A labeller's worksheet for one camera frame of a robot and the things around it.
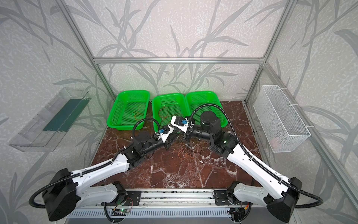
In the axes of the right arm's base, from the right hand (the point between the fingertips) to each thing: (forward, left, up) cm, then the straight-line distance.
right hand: (172, 119), depth 62 cm
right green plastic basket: (+45, -12, -34) cm, 58 cm away
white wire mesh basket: (-3, -49, -2) cm, 49 cm away
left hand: (+2, -3, -11) cm, 11 cm away
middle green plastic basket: (+41, +13, -37) cm, 56 cm away
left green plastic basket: (+39, +43, -36) cm, 68 cm away
